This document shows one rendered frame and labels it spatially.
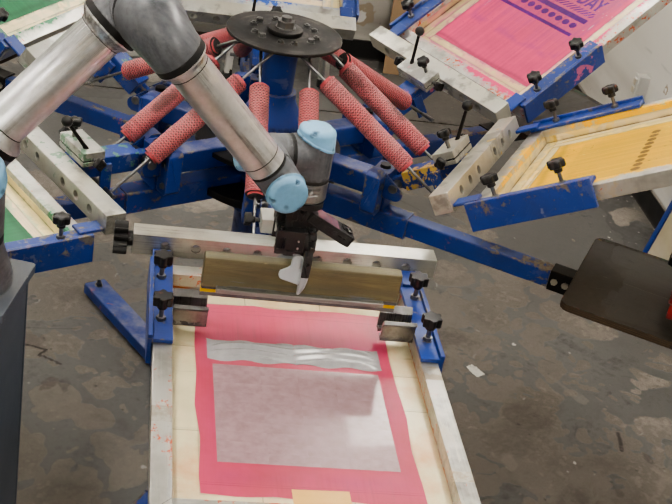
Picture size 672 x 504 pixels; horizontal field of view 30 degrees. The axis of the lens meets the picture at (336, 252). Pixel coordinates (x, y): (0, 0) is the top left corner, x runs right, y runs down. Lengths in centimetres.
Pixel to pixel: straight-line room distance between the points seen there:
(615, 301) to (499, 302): 179
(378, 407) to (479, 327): 219
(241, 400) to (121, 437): 143
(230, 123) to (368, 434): 67
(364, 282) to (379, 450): 37
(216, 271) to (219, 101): 50
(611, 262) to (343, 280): 93
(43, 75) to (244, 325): 74
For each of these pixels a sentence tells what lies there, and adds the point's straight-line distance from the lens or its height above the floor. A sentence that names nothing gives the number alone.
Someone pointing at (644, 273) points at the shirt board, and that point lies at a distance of 326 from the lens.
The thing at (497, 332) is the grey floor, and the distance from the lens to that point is 466.
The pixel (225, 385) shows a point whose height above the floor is 96.
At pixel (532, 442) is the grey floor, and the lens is 416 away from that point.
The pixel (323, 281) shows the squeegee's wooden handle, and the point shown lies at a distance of 255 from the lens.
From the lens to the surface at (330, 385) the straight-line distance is 252.
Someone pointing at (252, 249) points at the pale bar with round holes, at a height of 103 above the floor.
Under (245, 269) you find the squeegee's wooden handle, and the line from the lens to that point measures 253.
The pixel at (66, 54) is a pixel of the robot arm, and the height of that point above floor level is 158.
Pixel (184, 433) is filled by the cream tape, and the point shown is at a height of 96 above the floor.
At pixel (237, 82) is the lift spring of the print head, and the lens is 311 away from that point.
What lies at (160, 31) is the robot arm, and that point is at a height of 168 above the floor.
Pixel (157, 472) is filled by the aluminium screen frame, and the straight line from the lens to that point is 220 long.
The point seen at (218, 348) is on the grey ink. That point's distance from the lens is 257.
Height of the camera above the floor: 242
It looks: 29 degrees down
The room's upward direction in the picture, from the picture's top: 11 degrees clockwise
